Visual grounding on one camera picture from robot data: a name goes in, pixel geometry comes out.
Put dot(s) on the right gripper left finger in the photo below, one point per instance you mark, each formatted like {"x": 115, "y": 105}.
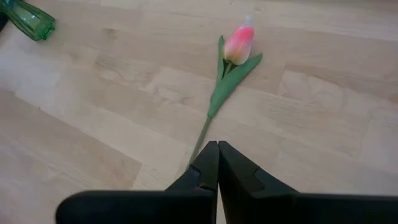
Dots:
{"x": 186, "y": 205}

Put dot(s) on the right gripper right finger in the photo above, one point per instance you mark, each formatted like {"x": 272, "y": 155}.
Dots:
{"x": 264, "y": 205}

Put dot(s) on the light pink tulip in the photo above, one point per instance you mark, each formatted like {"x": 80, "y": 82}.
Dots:
{"x": 239, "y": 43}

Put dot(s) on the green glass vase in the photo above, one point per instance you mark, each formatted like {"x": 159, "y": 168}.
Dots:
{"x": 31, "y": 20}

